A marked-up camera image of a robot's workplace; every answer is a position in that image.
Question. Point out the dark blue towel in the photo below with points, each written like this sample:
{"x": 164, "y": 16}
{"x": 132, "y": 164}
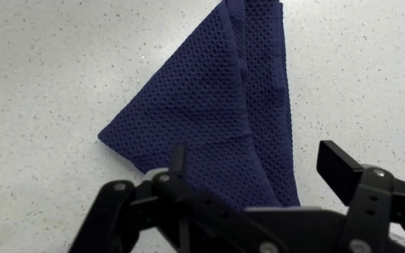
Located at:
{"x": 220, "y": 103}

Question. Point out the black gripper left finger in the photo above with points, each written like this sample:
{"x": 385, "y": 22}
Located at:
{"x": 178, "y": 212}

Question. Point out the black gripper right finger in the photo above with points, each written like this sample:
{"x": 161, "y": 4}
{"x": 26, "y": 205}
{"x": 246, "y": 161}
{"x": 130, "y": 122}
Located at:
{"x": 371, "y": 202}

